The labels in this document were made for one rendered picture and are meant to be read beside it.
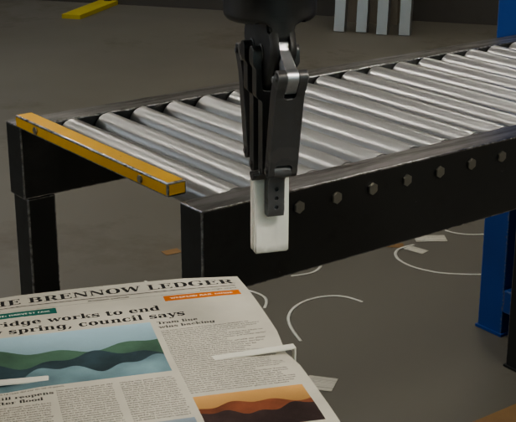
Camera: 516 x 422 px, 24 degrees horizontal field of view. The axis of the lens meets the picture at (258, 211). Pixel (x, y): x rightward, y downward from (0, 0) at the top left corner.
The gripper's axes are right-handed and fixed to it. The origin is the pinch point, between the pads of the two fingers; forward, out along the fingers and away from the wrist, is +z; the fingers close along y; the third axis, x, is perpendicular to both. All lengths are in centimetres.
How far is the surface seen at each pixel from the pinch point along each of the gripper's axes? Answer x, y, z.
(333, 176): 26, -55, 16
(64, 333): -16.9, -8.8, 13.1
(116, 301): -11.0, -14.8, 13.1
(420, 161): 40, -59, 16
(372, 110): 45, -90, 17
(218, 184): 10, -57, 16
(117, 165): -2, -64, 15
